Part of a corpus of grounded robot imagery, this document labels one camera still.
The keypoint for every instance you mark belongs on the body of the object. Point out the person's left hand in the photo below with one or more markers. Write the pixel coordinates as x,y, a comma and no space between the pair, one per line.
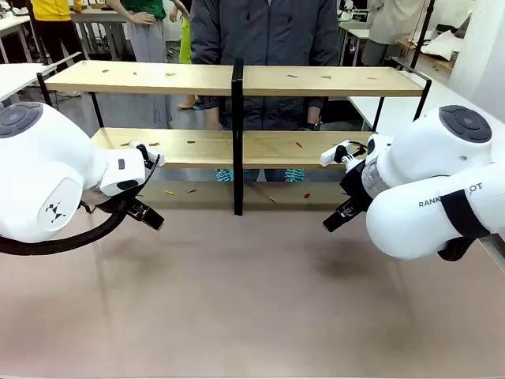
313,116

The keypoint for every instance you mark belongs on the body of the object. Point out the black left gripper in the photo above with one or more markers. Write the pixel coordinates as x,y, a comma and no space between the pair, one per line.
134,206

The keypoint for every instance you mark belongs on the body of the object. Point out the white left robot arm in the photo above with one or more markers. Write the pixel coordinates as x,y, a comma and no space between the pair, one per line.
39,158

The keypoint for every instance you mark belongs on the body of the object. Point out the small white desk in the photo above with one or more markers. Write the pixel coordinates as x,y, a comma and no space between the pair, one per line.
355,33

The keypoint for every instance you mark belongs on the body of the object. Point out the person's right hand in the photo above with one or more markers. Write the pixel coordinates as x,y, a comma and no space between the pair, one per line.
212,118

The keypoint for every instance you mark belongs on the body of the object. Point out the teal floor mat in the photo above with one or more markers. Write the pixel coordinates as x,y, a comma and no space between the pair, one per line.
199,107

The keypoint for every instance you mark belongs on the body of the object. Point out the mannequin lime green trousers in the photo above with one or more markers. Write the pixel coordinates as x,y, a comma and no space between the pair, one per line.
185,39

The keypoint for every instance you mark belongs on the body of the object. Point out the wooden desk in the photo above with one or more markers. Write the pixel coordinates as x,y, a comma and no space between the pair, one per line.
406,44

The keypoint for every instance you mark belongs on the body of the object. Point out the person in grey jacket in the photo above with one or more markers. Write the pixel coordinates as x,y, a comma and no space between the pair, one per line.
268,39

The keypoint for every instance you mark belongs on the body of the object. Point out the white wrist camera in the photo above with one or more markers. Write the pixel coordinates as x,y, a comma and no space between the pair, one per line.
329,156
152,149

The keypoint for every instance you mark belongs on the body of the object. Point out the person in yellow top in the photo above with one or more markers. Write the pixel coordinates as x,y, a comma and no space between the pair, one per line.
55,10

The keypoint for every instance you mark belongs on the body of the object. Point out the white sneaker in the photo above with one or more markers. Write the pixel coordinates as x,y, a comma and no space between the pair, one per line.
69,94

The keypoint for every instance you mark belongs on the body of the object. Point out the white background desk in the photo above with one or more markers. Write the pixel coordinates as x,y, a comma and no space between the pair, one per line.
12,23

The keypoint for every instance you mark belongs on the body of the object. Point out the wooden shelf unit black frame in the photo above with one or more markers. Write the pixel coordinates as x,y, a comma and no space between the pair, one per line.
335,85
118,81

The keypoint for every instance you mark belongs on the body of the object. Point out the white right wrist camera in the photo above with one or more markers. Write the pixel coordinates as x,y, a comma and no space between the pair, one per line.
329,156

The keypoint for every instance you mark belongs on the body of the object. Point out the person's left forearm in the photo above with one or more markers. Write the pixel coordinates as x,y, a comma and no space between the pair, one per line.
327,47

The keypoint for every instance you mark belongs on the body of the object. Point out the grey metal table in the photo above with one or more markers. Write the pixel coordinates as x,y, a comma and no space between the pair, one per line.
98,17

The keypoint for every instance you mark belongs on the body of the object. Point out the white sheet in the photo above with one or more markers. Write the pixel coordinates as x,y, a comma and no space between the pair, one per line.
442,45

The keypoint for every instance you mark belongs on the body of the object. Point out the large white table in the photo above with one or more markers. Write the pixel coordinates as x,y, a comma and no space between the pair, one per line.
394,110

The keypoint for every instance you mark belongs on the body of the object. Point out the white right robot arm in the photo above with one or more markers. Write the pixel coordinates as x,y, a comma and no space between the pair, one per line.
434,158

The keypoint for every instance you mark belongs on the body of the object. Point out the mannequin green top grey trousers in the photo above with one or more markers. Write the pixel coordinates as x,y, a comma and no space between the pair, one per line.
146,39

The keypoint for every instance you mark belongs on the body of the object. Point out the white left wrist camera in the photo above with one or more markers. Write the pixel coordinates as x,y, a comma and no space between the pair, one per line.
152,149

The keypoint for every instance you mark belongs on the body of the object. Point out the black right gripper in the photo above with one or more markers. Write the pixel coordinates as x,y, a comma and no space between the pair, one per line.
355,185

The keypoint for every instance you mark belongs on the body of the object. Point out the black tripod pole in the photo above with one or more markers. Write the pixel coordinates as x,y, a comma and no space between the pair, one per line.
423,31

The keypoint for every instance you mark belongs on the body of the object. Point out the person's right forearm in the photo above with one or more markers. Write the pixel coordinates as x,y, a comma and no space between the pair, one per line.
203,47

